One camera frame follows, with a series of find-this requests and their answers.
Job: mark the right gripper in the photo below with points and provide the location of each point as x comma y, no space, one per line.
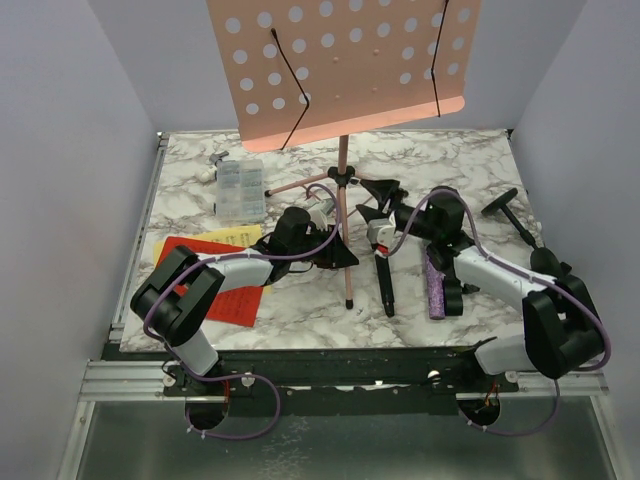
388,209

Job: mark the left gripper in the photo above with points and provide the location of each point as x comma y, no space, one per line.
336,255

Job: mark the red sheet music page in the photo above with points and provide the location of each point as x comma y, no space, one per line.
237,307

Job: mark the pink music stand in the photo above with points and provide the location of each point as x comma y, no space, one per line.
305,71

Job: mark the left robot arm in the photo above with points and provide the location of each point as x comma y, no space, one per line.
174,299

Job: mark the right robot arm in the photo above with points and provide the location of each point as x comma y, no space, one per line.
562,331

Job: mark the black microphone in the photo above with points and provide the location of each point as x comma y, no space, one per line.
384,279

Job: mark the purple glitter microphone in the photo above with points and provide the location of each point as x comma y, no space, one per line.
435,290

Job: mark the clear plastic parts box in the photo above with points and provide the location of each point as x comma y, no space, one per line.
240,191

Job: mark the white and grey small fitting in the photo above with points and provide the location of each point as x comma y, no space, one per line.
209,174

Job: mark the black microphone stand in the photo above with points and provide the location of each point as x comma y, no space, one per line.
525,235

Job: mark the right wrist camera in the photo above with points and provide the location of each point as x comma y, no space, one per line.
381,233

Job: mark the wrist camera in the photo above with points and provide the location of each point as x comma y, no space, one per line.
320,211
381,233

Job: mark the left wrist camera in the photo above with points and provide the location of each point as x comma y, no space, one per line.
320,211

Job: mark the aluminium frame rail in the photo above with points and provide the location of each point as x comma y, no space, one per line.
321,382

